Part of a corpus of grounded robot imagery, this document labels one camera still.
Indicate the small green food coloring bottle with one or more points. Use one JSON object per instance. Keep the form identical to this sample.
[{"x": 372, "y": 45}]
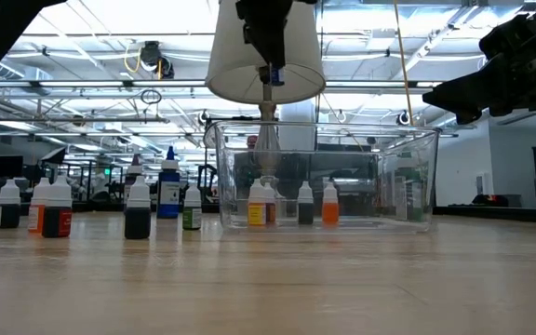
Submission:
[{"x": 192, "y": 216}]

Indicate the small red food coloring bottle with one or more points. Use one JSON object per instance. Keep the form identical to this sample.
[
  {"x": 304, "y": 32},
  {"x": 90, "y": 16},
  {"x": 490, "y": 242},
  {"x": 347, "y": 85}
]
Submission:
[{"x": 57, "y": 218}]

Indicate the small yellow food coloring bottle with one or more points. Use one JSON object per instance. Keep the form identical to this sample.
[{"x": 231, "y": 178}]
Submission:
[{"x": 257, "y": 211}]

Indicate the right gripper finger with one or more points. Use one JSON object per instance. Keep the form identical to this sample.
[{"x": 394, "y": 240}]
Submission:
[
  {"x": 442, "y": 100},
  {"x": 496, "y": 88}
]

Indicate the black monitor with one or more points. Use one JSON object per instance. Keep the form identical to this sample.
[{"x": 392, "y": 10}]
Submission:
[{"x": 6, "y": 166}]

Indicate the black ceiling camera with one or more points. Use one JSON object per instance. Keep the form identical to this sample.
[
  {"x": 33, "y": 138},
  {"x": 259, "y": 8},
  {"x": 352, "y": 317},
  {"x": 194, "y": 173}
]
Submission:
[{"x": 156, "y": 56}]

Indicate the small blue food coloring bottle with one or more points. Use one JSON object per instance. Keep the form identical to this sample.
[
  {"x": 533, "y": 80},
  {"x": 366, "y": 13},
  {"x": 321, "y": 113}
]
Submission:
[{"x": 277, "y": 76}]

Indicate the ceiling light strip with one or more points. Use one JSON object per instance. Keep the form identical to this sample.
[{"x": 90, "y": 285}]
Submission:
[{"x": 86, "y": 84}]

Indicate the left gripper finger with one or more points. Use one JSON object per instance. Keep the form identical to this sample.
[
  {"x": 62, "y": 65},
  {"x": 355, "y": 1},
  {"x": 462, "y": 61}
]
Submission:
[
  {"x": 256, "y": 44},
  {"x": 279, "y": 44}
]

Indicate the clear plastic bin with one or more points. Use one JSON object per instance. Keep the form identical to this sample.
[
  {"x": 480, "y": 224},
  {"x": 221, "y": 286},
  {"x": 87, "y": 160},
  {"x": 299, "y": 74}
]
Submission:
[{"x": 379, "y": 135}]

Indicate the small black food coloring bottle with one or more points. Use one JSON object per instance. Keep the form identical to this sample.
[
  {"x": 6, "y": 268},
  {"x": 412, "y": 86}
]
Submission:
[
  {"x": 138, "y": 218},
  {"x": 305, "y": 211},
  {"x": 7, "y": 209}
]

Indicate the green tip food coloring bottle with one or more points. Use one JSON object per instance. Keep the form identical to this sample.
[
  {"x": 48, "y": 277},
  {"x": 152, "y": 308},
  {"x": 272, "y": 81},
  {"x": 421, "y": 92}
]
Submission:
[{"x": 412, "y": 195}]

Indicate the blue tip food coloring bottle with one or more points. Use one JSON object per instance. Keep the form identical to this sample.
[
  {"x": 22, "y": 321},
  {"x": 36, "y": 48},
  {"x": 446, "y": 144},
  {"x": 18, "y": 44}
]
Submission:
[{"x": 169, "y": 195}]

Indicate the white shade silver table lamp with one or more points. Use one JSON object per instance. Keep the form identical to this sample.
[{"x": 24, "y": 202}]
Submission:
[{"x": 231, "y": 56}]

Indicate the small brown food coloring bottle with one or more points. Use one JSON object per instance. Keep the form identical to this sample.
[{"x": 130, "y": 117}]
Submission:
[{"x": 272, "y": 211}]

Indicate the small orange food coloring bottle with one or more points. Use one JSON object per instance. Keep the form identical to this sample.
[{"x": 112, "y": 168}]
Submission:
[
  {"x": 330, "y": 211},
  {"x": 35, "y": 214}
]

